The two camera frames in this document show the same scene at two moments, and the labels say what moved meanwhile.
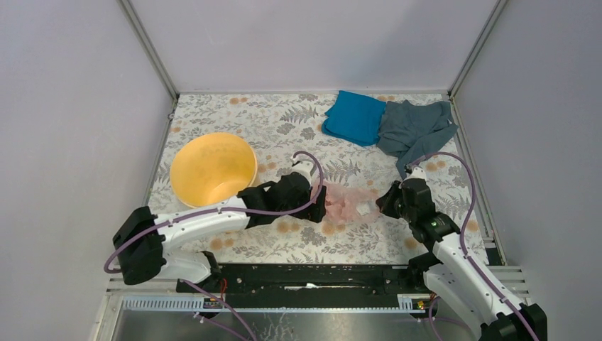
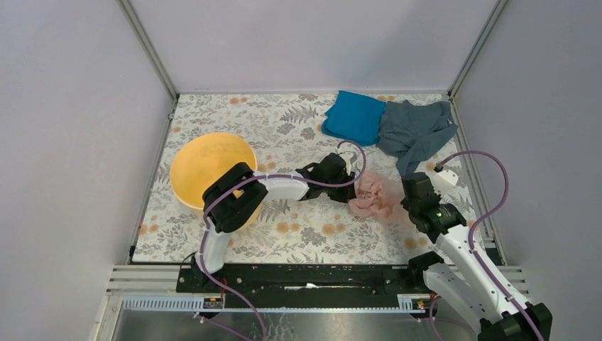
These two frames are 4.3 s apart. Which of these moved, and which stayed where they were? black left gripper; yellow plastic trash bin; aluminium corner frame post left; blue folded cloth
Moved: black left gripper
Stayed: yellow plastic trash bin; blue folded cloth; aluminium corner frame post left
